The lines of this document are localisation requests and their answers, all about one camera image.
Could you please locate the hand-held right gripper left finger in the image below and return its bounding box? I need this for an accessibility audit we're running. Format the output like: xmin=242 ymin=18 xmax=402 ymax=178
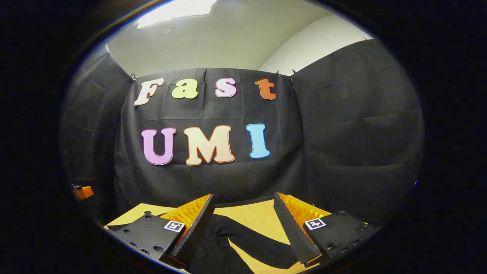
xmin=106 ymin=194 xmax=215 ymax=269

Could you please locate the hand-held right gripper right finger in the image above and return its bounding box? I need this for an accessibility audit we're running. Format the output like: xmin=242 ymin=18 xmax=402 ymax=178
xmin=273 ymin=192 xmax=381 ymax=267

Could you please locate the black buttoned coat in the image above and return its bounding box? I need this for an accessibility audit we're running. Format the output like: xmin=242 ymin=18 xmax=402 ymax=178
xmin=188 ymin=214 xmax=299 ymax=274

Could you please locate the black backdrop cloth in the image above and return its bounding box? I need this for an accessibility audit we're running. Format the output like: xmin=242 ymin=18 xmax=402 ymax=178
xmin=61 ymin=38 xmax=425 ymax=226

